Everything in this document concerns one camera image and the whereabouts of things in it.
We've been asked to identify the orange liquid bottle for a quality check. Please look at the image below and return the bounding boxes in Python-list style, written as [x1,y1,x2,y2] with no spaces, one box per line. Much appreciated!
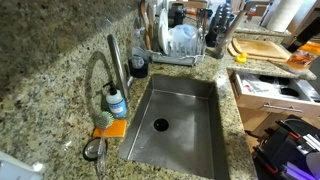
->
[285,40,320,74]

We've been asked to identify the white plastic box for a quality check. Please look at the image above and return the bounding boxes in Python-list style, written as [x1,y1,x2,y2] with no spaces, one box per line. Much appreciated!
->
[0,151,46,180]

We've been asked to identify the wooden cooking utensils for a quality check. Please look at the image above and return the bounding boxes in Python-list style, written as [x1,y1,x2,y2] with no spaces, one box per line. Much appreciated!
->
[139,0,157,51]

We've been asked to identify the black knife block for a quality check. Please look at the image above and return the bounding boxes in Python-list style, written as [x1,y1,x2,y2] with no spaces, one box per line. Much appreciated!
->
[205,3,234,48]

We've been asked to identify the clear plastic food container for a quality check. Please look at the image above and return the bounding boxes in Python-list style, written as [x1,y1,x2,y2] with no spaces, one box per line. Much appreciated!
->
[169,23,200,56]

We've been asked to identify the black orange bar clamp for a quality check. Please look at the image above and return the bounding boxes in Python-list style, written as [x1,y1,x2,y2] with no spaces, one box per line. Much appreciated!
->
[254,146,279,175]
[278,119,301,141]

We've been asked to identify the grey dish drying rack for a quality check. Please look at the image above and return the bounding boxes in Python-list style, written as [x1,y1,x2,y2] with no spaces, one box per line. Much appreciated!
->
[146,8,214,67]

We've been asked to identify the large wooden cutting board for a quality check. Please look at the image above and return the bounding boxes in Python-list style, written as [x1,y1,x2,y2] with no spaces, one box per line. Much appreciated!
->
[227,42,288,64]

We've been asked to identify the metal drawer handle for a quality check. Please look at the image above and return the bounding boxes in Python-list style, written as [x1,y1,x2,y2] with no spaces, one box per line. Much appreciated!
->
[258,103,304,114]

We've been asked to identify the white paper towel roll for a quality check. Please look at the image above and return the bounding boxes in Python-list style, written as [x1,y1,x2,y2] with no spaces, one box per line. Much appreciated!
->
[266,0,304,33]

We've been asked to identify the small wooden cutting board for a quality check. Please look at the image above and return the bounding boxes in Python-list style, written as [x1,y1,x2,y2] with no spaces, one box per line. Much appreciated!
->
[232,37,292,61]

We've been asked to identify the green white dish brush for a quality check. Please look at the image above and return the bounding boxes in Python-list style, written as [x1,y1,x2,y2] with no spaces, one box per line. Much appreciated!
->
[94,111,115,179]

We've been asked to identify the round metal sink stopper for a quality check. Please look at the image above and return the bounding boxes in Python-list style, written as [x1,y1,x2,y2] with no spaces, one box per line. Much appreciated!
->
[82,137,109,163]

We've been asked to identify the clear bottle with dark liquid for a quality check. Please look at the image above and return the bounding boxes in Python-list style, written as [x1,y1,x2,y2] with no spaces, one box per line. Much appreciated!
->
[128,26,150,79]

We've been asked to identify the stainless steel sink basin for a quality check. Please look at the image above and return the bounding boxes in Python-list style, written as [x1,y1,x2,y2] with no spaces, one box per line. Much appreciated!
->
[117,74,231,180]

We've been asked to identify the yellow rubber duck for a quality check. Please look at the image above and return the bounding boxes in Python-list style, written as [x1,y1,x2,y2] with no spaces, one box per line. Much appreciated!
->
[234,51,249,64]

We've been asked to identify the white dinner plate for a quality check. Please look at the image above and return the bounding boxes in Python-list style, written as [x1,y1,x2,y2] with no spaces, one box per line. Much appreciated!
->
[157,8,171,56]

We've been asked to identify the wooden kitchen drawer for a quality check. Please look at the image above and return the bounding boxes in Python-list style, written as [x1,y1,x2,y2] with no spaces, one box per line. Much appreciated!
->
[227,69,320,118]

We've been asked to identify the white cutlery tray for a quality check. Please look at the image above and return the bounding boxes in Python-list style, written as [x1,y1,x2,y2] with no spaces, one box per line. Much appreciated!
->
[238,73,320,103]

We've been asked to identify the stainless steel sink faucet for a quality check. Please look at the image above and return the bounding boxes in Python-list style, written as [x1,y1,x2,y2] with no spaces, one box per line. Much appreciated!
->
[107,33,134,101]

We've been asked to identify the white blue soap dispenser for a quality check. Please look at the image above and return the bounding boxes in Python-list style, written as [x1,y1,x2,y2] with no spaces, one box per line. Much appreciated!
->
[103,80,128,119]

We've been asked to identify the orange kitchen sponge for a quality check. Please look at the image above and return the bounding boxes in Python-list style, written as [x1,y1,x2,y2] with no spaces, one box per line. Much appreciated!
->
[92,119,128,139]

